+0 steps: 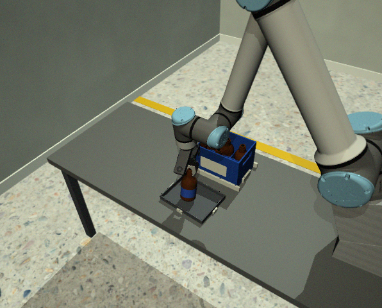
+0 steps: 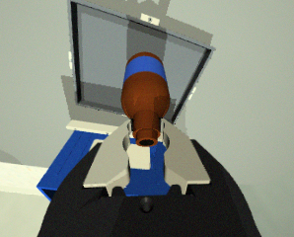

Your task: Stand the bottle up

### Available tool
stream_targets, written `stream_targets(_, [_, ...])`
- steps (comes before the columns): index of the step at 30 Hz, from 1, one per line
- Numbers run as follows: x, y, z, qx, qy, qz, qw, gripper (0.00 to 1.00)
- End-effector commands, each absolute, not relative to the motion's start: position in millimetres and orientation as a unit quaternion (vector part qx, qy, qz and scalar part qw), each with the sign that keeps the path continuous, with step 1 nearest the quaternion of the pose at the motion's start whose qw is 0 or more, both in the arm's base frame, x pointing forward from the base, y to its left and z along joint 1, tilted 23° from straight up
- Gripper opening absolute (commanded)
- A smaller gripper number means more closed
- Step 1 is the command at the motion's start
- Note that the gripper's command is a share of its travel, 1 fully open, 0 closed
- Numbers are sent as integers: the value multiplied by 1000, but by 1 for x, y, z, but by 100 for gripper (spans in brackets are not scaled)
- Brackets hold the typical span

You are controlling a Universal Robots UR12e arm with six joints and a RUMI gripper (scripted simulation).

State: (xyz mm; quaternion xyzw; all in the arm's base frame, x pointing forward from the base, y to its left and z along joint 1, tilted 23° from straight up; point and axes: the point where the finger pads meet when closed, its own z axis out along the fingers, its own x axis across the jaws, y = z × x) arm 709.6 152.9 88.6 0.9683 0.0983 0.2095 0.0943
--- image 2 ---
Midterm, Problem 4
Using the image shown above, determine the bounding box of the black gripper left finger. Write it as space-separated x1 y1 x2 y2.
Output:
37 118 133 237

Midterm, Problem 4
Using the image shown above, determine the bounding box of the brown glass bottle with blue label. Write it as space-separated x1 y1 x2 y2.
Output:
121 52 170 147

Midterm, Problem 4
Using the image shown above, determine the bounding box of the cream flat bar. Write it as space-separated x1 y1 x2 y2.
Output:
66 14 163 142

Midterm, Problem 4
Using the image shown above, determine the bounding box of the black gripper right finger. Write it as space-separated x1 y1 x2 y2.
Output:
159 117 261 237

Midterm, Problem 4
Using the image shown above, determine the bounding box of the grey square tray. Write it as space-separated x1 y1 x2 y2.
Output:
67 0 216 125

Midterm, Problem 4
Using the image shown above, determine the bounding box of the dark blue crate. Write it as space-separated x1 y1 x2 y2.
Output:
48 130 170 196

